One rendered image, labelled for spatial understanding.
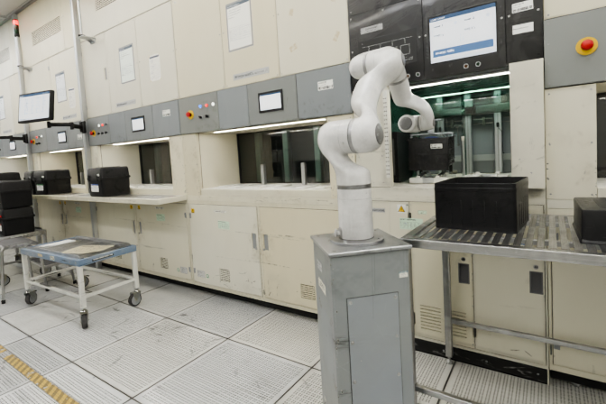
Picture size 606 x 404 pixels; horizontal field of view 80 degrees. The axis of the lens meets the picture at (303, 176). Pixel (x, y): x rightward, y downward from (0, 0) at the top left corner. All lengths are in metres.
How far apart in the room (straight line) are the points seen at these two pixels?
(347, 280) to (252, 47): 1.77
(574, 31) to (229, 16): 1.95
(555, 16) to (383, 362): 1.49
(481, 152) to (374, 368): 1.81
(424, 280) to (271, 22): 1.76
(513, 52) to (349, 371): 1.43
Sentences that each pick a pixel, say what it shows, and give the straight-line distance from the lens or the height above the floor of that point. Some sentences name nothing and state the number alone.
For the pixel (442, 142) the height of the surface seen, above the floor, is 1.09.
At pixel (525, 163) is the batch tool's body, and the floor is 0.98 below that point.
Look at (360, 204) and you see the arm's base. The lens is 1.22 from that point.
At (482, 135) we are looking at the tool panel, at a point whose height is 1.12.
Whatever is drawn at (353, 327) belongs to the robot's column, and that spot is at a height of 0.51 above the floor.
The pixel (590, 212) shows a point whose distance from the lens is 1.34.
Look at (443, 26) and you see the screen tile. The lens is 1.95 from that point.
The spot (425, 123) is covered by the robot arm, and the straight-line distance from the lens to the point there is 1.81.
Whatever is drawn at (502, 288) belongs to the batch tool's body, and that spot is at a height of 0.41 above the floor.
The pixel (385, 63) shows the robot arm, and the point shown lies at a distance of 1.44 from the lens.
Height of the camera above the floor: 1.07
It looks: 4 degrees down
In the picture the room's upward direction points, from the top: 3 degrees counter-clockwise
